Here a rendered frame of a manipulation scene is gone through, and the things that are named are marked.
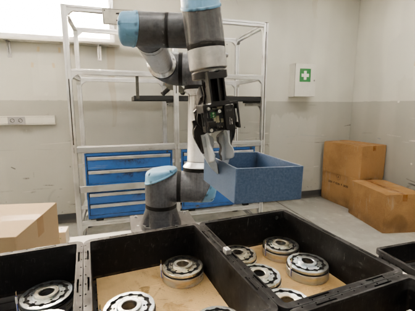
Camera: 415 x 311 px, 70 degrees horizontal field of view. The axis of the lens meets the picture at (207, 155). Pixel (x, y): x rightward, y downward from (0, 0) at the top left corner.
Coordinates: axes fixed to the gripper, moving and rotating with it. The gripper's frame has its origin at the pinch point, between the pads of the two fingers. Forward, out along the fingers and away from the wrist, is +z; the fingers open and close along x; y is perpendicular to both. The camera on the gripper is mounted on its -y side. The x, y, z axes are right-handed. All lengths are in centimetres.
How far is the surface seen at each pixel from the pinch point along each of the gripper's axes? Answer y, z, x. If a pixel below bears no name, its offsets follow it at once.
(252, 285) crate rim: 14.4, 20.0, -0.3
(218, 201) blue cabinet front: -196, 84, 51
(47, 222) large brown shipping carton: -48, 20, -50
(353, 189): -215, 112, 218
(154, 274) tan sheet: -10.2, 27.5, -17.7
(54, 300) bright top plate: -0.7, 21.6, -38.3
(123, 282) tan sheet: -8.4, 26.4, -25.4
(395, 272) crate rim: 18.2, 23.6, 28.5
